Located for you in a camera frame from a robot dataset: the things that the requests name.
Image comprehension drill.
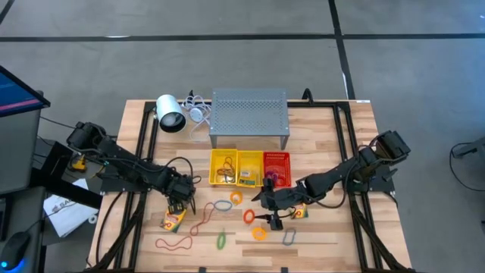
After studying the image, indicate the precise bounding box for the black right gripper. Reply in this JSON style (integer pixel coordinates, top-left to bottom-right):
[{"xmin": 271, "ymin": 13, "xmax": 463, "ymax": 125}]
[{"xmin": 251, "ymin": 177, "xmax": 301, "ymax": 231}]

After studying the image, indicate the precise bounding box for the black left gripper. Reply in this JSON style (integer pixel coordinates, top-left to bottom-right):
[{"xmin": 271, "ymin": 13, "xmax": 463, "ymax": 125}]
[{"xmin": 162, "ymin": 171, "xmax": 197, "ymax": 215}]

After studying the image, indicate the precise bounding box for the large Crayola crayon box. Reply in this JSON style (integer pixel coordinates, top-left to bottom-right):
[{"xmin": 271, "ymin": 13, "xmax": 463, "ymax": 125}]
[
  {"xmin": 160, "ymin": 207, "xmax": 188, "ymax": 234},
  {"xmin": 290, "ymin": 203, "xmax": 309, "ymax": 221}
]

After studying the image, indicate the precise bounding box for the long red rubber band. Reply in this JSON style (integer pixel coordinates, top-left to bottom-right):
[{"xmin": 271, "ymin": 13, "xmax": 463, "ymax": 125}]
[{"xmin": 189, "ymin": 202, "xmax": 216, "ymax": 237}]

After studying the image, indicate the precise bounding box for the small crayon box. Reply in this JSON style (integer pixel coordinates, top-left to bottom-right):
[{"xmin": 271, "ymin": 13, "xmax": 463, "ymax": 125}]
[{"xmin": 238, "ymin": 170, "xmax": 256, "ymax": 188}]

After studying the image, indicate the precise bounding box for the large red rubber band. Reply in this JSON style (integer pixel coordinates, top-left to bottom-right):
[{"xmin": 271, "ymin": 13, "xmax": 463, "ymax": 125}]
[{"xmin": 154, "ymin": 235, "xmax": 194, "ymax": 252}]

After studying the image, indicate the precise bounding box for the brown rubber band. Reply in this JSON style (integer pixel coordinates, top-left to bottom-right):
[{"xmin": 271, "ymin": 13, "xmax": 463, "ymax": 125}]
[{"xmin": 216, "ymin": 168, "xmax": 235, "ymax": 185}]

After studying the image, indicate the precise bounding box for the dark grey desk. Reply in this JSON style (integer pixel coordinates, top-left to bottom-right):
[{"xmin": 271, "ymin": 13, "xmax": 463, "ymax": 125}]
[{"xmin": 0, "ymin": 185, "xmax": 49, "ymax": 273}]

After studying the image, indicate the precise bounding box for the yellow plastic basket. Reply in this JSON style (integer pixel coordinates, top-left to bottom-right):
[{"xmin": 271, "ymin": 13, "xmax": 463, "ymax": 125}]
[
  {"xmin": 236, "ymin": 149, "xmax": 265, "ymax": 188},
  {"xmin": 209, "ymin": 149, "xmax": 239, "ymax": 187}
]

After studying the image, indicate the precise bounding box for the red plastic basket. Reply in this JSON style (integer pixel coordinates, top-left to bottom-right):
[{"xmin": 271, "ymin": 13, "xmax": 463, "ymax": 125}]
[{"xmin": 262, "ymin": 151, "xmax": 293, "ymax": 189}]

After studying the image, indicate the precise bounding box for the grey perforated metal shelf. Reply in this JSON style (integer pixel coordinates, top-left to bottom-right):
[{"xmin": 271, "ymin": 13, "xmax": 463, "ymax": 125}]
[{"xmin": 209, "ymin": 87, "xmax": 292, "ymax": 149}]

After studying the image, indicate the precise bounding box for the white cylindrical spot lamp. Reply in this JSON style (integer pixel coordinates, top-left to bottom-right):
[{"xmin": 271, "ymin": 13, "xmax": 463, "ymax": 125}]
[{"xmin": 155, "ymin": 93, "xmax": 187, "ymax": 133}]

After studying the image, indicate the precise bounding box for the white paper sheet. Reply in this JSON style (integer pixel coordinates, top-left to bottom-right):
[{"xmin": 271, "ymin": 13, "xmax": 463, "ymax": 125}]
[{"xmin": 42, "ymin": 177, "xmax": 100, "ymax": 239}]

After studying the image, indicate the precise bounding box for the black stand beam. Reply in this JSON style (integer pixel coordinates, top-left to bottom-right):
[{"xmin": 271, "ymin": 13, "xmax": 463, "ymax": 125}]
[{"xmin": 30, "ymin": 142, "xmax": 103, "ymax": 210}]

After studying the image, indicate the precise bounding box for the grey cabinet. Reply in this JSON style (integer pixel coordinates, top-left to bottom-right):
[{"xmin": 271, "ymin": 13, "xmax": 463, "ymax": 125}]
[{"xmin": 0, "ymin": 108, "xmax": 42, "ymax": 196}]

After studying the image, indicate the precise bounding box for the black computer mouse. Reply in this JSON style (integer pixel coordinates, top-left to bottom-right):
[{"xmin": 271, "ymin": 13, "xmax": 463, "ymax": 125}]
[{"xmin": 0, "ymin": 230, "xmax": 32, "ymax": 272}]

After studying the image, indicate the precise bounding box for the monitor with blue screen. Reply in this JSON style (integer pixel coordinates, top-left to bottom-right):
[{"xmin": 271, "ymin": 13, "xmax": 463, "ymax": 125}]
[{"xmin": 0, "ymin": 64, "xmax": 52, "ymax": 118}]

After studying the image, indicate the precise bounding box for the grey floor stand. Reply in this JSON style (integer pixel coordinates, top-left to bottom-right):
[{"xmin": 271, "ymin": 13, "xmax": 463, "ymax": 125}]
[{"xmin": 450, "ymin": 136, "xmax": 485, "ymax": 160}]

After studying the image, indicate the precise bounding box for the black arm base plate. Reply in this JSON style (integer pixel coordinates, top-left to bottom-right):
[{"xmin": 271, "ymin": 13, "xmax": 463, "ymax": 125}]
[
  {"xmin": 100, "ymin": 170, "xmax": 155, "ymax": 193},
  {"xmin": 339, "ymin": 162, "xmax": 395, "ymax": 193}
]

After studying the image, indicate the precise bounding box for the white lamp cable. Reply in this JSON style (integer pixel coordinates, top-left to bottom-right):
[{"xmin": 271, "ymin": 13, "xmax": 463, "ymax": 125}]
[{"xmin": 180, "ymin": 94, "xmax": 213, "ymax": 143}]

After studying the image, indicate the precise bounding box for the black floor cable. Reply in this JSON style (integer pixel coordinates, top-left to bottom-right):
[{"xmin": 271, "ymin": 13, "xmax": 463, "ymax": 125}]
[{"xmin": 449, "ymin": 142, "xmax": 485, "ymax": 193}]

